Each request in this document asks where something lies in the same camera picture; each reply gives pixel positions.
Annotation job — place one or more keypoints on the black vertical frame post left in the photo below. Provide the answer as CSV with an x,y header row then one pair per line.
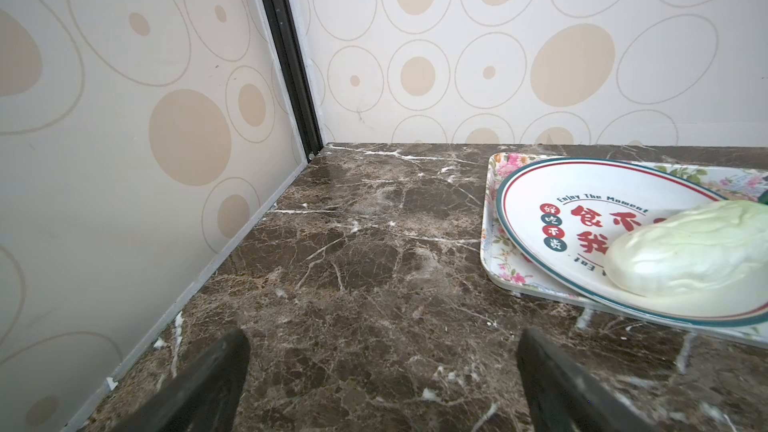
x,y
284,33

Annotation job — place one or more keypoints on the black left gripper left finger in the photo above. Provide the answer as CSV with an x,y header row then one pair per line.
x,y
203,397

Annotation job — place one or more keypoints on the floral rectangular tray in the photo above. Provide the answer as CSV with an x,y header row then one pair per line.
x,y
508,268

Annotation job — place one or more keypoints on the pale green cabbage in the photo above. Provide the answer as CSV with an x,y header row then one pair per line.
x,y
699,249

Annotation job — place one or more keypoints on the white plate with red text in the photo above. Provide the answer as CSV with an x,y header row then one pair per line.
x,y
565,215

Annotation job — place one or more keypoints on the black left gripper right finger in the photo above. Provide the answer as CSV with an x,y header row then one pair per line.
x,y
562,396

